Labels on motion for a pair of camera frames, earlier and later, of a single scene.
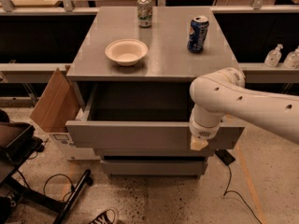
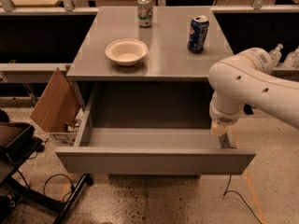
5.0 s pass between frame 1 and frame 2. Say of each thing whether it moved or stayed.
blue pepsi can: stayed
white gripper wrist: moved
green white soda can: stayed
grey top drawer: moved
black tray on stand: stayed
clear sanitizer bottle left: stayed
